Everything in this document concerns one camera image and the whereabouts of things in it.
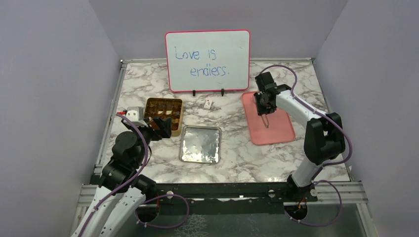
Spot pink-framed whiteboard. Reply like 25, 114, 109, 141
165, 29, 251, 93

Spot silver tin lid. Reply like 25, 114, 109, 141
179, 125, 222, 164

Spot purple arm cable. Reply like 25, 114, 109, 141
258, 65, 353, 181
77, 113, 149, 237

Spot black table base rail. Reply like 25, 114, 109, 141
134, 176, 317, 221

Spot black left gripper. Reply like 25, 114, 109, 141
128, 116, 171, 166

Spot pink plastic tray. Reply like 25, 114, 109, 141
241, 91, 295, 145

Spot pink silicone tongs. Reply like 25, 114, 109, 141
261, 115, 269, 128

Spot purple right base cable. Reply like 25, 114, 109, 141
284, 180, 344, 228

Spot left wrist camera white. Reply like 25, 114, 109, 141
117, 106, 147, 127

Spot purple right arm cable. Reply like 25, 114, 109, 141
258, 65, 353, 181

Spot small white card box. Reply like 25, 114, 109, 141
204, 99, 212, 110

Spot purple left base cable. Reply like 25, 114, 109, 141
134, 192, 191, 230

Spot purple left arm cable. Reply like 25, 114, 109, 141
77, 113, 149, 237

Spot gold chocolate box tray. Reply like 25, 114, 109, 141
144, 98, 184, 137

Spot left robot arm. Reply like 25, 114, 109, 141
72, 115, 171, 237

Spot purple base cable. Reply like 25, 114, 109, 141
284, 180, 344, 228
134, 192, 191, 230

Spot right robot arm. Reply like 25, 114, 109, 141
254, 72, 346, 201

